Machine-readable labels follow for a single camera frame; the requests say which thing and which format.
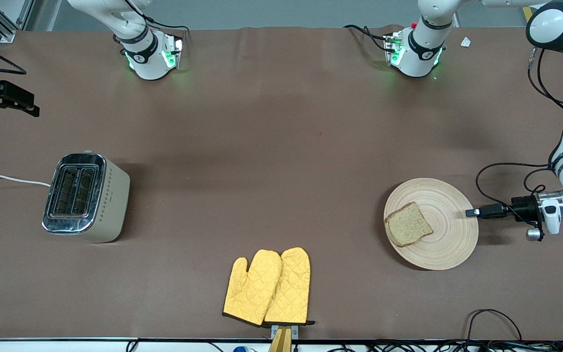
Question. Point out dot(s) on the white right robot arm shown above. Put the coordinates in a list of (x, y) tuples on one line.
[(149, 63)]

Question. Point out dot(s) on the brown toast slice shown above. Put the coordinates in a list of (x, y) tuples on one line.
[(408, 225)]

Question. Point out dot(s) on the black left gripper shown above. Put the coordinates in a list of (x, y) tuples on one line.
[(523, 206)]

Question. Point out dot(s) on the grey metal bracket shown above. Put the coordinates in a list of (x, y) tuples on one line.
[(294, 331)]

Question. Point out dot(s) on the yellow quilted oven mitt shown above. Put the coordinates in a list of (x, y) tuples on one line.
[(249, 291), (291, 288)]

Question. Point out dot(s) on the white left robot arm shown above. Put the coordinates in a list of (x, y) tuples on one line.
[(421, 58)]

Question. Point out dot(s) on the round wooden plate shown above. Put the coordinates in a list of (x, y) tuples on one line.
[(450, 239)]

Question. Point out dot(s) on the beige chrome toaster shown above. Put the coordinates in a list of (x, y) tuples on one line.
[(110, 205)]

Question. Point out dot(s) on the white paper scrap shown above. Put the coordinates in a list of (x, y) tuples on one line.
[(465, 42)]

